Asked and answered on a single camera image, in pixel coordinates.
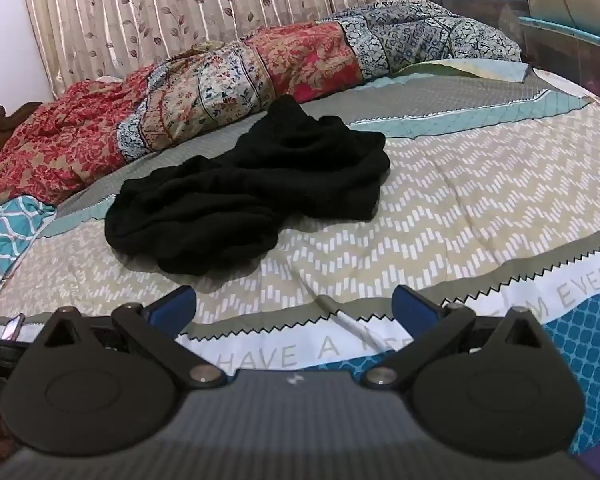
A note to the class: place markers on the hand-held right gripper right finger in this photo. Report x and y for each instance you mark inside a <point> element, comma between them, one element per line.
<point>411,306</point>

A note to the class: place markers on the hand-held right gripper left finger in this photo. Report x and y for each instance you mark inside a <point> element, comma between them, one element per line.
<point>172,306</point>

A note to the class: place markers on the black pants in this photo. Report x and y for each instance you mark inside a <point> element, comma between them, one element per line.
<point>250,175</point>

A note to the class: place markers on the zigzag patterned bedsheet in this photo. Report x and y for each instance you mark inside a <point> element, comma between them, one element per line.
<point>455,185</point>

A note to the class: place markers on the smartphone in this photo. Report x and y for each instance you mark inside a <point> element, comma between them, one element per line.
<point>14,327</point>

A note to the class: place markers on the teal lattice print pillow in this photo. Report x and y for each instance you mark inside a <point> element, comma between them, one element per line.
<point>10,240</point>

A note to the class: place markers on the red floral patchwork quilt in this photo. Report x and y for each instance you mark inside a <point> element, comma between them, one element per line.
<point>80,125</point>

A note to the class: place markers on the pale yellow green cloth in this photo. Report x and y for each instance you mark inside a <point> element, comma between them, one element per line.
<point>460,67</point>

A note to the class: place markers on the carved wooden headboard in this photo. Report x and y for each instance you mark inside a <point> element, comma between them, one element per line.
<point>0,130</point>

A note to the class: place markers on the clear storage box teal lid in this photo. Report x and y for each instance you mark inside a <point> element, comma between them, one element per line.
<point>570,60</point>

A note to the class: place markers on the beige leaf print curtain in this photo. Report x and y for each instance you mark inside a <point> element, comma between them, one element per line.
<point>180,5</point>

